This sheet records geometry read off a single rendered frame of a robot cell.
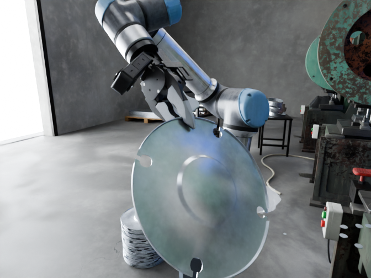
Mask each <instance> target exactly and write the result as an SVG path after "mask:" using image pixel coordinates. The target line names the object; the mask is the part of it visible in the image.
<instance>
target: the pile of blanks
mask: <svg viewBox="0 0 371 278"><path fill-rule="evenodd" d="M121 231H122V234H121V236H122V240H123V256H124V260H125V261H126V262H127V263H128V264H129V265H130V266H132V267H133V266H134V267H135V268H140V269H145V268H151V267H154V266H156V265H158V264H160V263H162V262H163V261H164V260H163V259H162V258H161V257H160V256H159V255H158V254H157V252H156V251H155V250H154V249H153V247H152V246H151V244H150V243H149V242H148V240H147V238H146V237H145V235H144V233H143V231H136V230H132V229H129V228H126V227H125V226H124V224H122V222H121Z"/></svg>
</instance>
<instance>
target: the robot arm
mask: <svg viewBox="0 0 371 278"><path fill-rule="evenodd" d="M95 13H96V16H97V18H98V20H99V22H100V24H101V26H102V28H103V29H104V31H106V32H107V34H108V35H109V37H110V38H111V40H112V41H113V43H114V44H115V45H116V47H117V48H118V50H119V51H120V53H121V54H122V55H123V57H124V58H125V60H126V61H127V62H128V63H129V64H128V65H127V66H126V67H125V68H124V69H123V68H122V69H121V70H120V71H119V72H118V73H117V74H116V76H115V77H114V79H113V81H114V82H113V84H112V86H111V88H113V89H114V90H115V91H116V92H118V93H119V94H120V95H121V96H122V95H123V94H124V93H125V92H126V91H127V92H128V91H129V90H130V89H131V88H132V87H133V86H134V84H135V82H136V81H137V79H138V78H139V77H140V76H141V75H142V73H143V72H144V73H143V75H142V76H141V78H140V79H141V80H142V82H141V85H142V86H141V87H142V92H143V93H144V95H145V97H146V98H145V100H146V101H147V103H148V104H149V107H150V109H151V110H152V112H153V113H154V114H155V115H156V116H158V117H159V118H160V119H162V120H163V121H164V122H165V121H168V120H170V119H174V118H177V117H182V118H183V121H184V123H185V124H186V125H188V126H189V127H190V128H191V129H195V119H194V114H193V112H194V111H195V110H197V108H199V107H200V104H199V102H200V103H201V105H202V106H203V107H205V108H206V109H207V110H208V111H209V112H211V113H212V114H213V115H214V116H216V117H217V118H219V119H222V120H223V121H224V123H223V128H226V129H227V130H229V131H230V132H231V133H233V134H234V135H235V136H236V137H237V138H238V139H239V140H240V141H241V142H242V143H243V144H244V145H245V147H246V148H247V149H248V150H249V151H250V148H251V142H252V137H253V136H254V135H255V134H256V133H258V129H259V127H261V126H263V125H264V124H265V121H267V120H268V117H269V111H270V108H269V102H268V99H267V98H266V96H265V95H264V94H263V93H262V92H261V91H259V90H255V89H251V88H245V89H244V88H229V87H225V86H223V85H221V84H219V83H218V82H217V81H216V80H215V79H213V78H212V79H210V78H209V77H208V75H207V74H206V73H205V72H204V71H203V70H202V69H201V68H200V67H199V66H198V65H197V64H196V63H195V62H194V61H193V60H192V59H191V57H190V56H189V55H188V54H187V53H186V52H185V51H184V50H183V49H182V48H181V47H180V46H179V45H178V44H177V43H176V42H175V41H174V40H173V38H172V37H171V36H170V35H169V34H168V33H167V32H166V31H165V30H164V27H167V26H171V25H173V24H175V23H177V22H179V21H180V19H181V16H182V6H181V3H180V0H129V1H125V0H98V2H97V4H96V9H95ZM185 85H186V86H187V87H188V88H189V89H190V90H191V91H192V92H193V93H194V94H195V99H194V98H191V97H189V96H187V95H186V94H185V92H184V91H183V88H184V87H185ZM163 101H164V102H163ZM173 104H174V105H175V107H176V108H175V107H174V105H173Z"/></svg>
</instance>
